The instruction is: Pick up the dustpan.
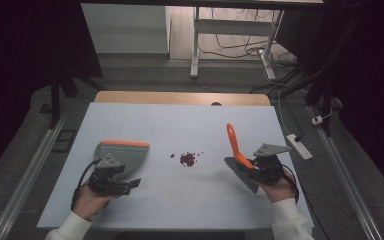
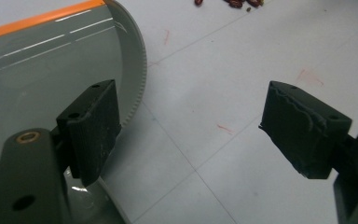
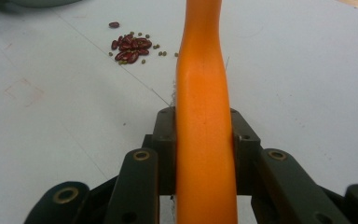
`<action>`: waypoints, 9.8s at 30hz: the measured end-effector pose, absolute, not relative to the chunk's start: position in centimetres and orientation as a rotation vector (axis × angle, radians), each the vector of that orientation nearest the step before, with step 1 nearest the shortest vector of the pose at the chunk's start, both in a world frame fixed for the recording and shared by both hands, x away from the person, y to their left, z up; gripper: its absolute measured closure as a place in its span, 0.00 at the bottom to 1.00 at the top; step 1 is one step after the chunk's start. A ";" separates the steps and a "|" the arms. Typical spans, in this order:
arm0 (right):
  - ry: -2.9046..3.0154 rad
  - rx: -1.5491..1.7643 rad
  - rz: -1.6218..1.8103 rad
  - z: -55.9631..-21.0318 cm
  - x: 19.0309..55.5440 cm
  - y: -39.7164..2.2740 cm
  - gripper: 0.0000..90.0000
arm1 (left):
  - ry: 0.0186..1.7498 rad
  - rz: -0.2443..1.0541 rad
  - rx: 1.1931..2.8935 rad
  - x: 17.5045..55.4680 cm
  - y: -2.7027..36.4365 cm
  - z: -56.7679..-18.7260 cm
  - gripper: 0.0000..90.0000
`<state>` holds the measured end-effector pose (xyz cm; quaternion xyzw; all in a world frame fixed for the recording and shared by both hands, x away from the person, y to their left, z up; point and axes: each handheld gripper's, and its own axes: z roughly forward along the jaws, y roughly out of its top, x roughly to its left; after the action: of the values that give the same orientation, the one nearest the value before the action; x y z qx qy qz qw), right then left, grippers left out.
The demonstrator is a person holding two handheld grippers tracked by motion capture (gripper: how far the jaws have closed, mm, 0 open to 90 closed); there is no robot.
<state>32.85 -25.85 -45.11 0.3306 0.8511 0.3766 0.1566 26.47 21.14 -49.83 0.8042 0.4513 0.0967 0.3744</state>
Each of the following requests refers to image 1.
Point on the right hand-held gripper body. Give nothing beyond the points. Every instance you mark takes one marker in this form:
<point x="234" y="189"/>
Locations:
<point x="268" y="168"/>

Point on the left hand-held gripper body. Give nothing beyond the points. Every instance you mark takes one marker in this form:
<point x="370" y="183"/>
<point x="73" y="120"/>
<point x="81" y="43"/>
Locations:
<point x="108" y="176"/>

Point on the grey dustpan with orange edge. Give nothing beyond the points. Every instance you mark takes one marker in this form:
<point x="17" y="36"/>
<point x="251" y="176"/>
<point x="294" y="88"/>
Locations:
<point x="130" y="156"/>

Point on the pile of small red beans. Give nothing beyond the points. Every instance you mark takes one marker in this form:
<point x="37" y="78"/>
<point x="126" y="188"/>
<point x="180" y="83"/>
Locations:
<point x="187" y="159"/>

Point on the person's right hand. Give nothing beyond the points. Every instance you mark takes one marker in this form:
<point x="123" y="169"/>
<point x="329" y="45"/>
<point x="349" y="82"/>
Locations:
<point x="280" y="190"/>

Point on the person's left hand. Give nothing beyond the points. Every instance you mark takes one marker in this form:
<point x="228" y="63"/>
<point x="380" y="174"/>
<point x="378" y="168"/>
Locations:
<point x="88" y="201"/>

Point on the white power strip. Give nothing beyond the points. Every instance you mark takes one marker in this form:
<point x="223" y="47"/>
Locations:
<point x="299" y="146"/>

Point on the white foam board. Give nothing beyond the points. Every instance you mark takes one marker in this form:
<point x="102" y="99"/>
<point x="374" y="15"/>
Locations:
<point x="180" y="196"/>

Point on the black floor plate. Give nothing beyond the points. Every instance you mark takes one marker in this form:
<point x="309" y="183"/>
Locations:
<point x="64" y="141"/>

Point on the small white adapter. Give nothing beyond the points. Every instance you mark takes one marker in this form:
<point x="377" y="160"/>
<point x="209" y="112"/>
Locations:
<point x="317" y="120"/>

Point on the wooden table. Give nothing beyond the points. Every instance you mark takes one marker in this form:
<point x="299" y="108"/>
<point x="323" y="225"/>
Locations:
<point x="166" y="97"/>

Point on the white panel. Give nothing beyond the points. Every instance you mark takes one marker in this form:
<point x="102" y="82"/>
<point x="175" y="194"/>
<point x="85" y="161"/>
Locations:
<point x="125" y="28"/>

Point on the aluminium floor rail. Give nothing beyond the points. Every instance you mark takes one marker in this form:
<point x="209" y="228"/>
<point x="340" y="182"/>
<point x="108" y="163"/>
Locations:
<point x="346" y="180"/>
<point x="30" y="173"/>

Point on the white desk frame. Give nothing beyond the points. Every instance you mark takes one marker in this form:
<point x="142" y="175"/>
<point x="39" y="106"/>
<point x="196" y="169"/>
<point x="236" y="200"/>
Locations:
<point x="228" y="27"/>

